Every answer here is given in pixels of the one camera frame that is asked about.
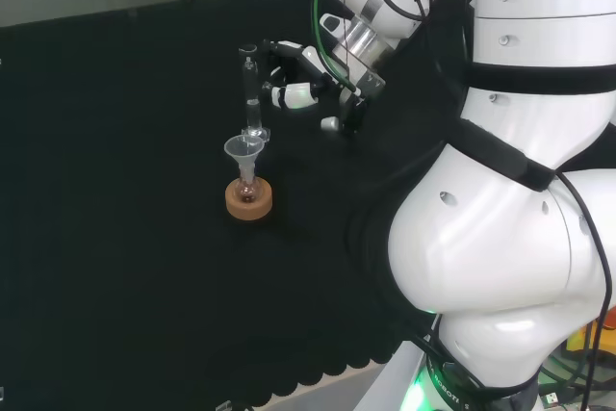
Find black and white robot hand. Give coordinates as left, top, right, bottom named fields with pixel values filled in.
left=259, top=38, right=388, bottom=139

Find clear glass graduated cylinder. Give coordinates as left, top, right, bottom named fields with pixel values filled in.
left=238, top=43, right=272, bottom=144

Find clear plastic funnel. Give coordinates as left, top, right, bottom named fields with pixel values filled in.
left=223, top=135, right=266, bottom=182

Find small round-bottom glass flask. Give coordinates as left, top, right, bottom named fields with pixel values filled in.
left=235, top=173, right=264, bottom=204

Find black bench cloth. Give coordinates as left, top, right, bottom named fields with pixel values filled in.
left=0, top=0, right=477, bottom=411

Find yellow stop button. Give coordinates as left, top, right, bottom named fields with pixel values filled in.
left=565, top=317, right=616, bottom=360

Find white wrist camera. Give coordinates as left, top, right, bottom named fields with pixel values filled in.
left=319, top=12, right=353, bottom=39

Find green cable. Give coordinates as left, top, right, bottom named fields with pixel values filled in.
left=311, top=0, right=358, bottom=93

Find cork ring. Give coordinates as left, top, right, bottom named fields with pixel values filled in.
left=224, top=178, right=276, bottom=223

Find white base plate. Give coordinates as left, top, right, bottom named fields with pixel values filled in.
left=353, top=333, right=437, bottom=411

